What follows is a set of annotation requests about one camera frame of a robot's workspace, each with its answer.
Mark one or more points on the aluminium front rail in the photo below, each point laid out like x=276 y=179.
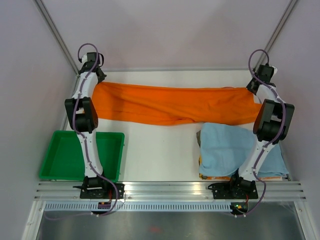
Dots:
x=167 y=191

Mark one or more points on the light blue folded trousers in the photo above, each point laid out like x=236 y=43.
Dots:
x=223 y=149

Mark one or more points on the left aluminium frame post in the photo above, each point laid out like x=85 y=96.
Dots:
x=44 y=12

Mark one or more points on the orange trousers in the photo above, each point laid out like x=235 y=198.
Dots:
x=170 y=106

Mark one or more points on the aluminium frame post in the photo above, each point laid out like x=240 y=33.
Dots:
x=272 y=16
x=44 y=12

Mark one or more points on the green plastic tray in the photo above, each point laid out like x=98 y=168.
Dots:
x=64 y=158

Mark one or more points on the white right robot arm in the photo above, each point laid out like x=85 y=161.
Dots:
x=271 y=124

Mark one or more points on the perforated white cable duct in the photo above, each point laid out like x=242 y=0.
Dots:
x=139 y=206

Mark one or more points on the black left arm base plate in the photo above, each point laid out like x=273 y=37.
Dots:
x=107 y=192

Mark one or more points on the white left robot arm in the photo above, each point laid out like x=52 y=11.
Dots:
x=83 y=119

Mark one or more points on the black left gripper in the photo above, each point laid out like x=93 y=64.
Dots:
x=102 y=78

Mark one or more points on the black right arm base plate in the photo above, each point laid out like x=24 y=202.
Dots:
x=224 y=191

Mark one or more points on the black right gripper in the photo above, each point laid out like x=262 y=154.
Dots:
x=249 y=86

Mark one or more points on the right aluminium frame post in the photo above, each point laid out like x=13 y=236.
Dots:
x=272 y=16

